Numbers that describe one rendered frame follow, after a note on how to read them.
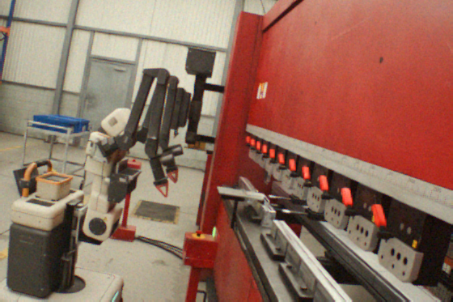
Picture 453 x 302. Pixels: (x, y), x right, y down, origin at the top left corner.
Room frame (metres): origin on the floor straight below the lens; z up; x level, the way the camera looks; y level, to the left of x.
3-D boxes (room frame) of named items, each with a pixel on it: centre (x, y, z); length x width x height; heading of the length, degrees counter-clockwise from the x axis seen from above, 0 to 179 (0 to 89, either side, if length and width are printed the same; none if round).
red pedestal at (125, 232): (3.94, 0.87, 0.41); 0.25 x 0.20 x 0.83; 97
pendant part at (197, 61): (3.61, 0.34, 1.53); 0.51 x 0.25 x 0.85; 4
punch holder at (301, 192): (1.65, -0.38, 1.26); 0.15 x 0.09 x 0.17; 7
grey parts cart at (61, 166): (5.07, 2.18, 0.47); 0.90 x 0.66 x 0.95; 1
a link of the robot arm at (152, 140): (1.98, 0.36, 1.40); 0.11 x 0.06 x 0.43; 1
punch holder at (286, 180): (1.84, -0.36, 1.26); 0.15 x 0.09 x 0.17; 7
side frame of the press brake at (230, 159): (3.40, -0.35, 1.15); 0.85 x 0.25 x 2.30; 97
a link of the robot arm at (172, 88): (2.41, 0.37, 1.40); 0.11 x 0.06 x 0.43; 1
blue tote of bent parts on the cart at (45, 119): (4.89, 2.19, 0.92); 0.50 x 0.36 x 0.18; 91
